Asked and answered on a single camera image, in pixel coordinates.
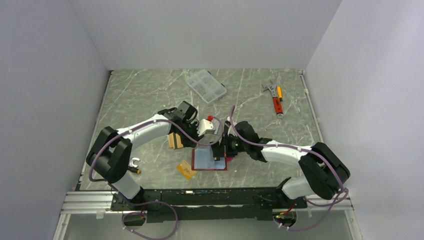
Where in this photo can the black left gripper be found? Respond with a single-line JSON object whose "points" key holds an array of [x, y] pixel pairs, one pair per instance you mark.
{"points": [[191, 143]]}

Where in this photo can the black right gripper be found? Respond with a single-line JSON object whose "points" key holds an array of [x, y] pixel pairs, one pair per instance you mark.
{"points": [[223, 149]]}

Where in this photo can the gold credit card stack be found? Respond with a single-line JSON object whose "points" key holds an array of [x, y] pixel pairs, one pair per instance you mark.
{"points": [[174, 141]]}

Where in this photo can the red leather card holder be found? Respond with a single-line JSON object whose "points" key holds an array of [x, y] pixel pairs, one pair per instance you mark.
{"points": [[202, 160]]}

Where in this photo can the single gold credit card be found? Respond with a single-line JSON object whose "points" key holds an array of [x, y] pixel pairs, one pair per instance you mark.
{"points": [[185, 169]]}

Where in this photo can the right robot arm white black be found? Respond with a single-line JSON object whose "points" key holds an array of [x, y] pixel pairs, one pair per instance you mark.
{"points": [[323, 173]]}

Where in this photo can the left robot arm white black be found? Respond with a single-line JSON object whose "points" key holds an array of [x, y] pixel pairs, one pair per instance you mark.
{"points": [[111, 152]]}

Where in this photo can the clear plastic screw box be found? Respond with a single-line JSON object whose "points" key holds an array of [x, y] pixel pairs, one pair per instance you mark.
{"points": [[206, 86]]}

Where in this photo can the black yellow screwdriver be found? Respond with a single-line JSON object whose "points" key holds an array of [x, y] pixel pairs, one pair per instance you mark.
{"points": [[134, 170]]}

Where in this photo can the red adjustable wrench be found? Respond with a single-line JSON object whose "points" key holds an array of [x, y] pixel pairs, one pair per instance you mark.
{"points": [[278, 107]]}

